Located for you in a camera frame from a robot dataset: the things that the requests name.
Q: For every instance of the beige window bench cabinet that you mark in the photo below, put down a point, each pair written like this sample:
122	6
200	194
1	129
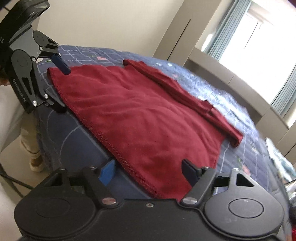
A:
231	76

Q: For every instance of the red long-sleeved sweater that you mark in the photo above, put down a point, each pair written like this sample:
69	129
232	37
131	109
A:
138	115

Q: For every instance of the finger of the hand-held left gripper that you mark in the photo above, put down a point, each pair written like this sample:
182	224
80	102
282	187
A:
37	97
61	64

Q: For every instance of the person's beige shoe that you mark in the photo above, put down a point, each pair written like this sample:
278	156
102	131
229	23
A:
37	165

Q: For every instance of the blue-grey curtain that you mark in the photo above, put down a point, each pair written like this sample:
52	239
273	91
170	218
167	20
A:
226	30
286	92

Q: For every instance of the light blue clothes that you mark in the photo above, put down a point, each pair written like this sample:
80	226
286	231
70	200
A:
279	160

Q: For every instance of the person's leg in beige trousers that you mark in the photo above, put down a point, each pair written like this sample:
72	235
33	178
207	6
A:
30	139

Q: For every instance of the blue plaid floral quilt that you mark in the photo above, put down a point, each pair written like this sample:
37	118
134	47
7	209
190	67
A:
208	76

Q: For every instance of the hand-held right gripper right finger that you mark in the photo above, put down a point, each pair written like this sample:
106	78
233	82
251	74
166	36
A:
188	171

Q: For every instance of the person's left hand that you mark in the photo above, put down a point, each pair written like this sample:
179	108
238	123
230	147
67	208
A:
3	81

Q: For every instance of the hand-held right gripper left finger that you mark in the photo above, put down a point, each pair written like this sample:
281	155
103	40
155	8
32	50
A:
107	172

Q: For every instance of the window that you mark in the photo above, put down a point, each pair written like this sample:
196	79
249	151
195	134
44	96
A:
266	58

